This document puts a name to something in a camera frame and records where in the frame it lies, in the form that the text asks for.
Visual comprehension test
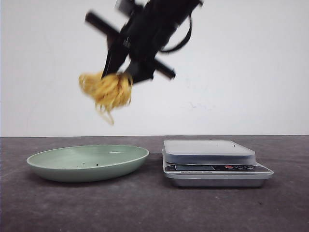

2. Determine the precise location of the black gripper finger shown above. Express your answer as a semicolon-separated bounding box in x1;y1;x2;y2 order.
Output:
117;60;155;84
101;33;130;79

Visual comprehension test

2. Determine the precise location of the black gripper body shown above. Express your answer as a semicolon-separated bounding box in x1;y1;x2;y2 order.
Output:
85;0;203;79

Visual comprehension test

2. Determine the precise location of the yellow vermicelli noodle bundle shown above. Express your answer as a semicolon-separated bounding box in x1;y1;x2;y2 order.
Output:
78;72;133;125

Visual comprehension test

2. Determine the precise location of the silver digital kitchen scale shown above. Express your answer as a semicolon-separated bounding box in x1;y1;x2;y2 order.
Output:
162;140;274;188

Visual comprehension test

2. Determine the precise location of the pale green shallow plate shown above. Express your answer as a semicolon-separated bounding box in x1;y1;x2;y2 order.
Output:
26;145;150;183

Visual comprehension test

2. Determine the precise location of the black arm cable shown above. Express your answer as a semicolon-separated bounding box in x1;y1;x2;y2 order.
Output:
159;9;193;53

